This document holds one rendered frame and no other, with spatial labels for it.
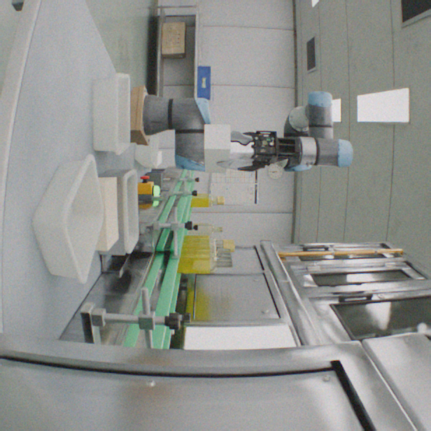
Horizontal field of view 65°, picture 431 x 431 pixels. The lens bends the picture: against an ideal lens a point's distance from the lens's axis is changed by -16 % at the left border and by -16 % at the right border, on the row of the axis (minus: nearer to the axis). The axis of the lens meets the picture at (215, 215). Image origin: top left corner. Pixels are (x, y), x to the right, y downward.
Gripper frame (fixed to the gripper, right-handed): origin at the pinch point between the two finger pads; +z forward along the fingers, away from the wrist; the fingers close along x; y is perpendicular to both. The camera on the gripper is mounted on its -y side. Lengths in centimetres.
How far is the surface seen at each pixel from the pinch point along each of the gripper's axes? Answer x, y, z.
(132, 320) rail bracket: 39, 35, 16
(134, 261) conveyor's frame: 28.4, -20.1, 25.7
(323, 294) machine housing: 41, -48, -41
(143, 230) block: 18.5, -25.4, 24.0
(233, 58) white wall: -345, -529, -41
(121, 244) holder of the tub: 24.1, -7.1, 27.1
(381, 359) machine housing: 41, 60, -16
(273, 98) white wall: -274, -556, -116
